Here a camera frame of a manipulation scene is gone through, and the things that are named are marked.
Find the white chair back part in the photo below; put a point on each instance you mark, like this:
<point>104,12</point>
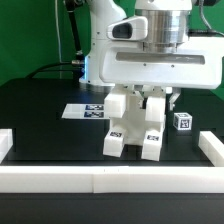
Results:
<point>116,102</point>

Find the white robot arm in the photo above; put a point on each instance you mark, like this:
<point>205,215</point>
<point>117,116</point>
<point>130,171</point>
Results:
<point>153,48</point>

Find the white chair seat part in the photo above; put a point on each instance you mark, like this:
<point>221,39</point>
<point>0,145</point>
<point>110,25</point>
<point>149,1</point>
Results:
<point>137,121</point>

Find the white tagged cube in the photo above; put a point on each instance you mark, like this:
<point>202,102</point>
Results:
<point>182,121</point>

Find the white front fence bar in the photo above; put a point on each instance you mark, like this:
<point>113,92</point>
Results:
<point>81,179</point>

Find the white fiducial marker sheet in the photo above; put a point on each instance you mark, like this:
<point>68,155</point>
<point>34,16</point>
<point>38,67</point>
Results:
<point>84,111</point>

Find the white right fence bar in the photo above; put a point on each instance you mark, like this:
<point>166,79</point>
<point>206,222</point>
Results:
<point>212,147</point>

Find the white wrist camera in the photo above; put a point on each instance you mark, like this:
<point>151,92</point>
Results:
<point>134,28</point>

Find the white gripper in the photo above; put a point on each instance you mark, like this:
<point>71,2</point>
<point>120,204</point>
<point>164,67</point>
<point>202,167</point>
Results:
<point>197,63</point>

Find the white fence bar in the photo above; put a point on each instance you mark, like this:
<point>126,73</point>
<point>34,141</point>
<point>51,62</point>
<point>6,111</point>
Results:
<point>81,179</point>
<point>212,147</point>

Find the white left fence block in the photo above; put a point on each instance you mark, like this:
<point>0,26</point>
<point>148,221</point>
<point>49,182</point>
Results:
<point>6,142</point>

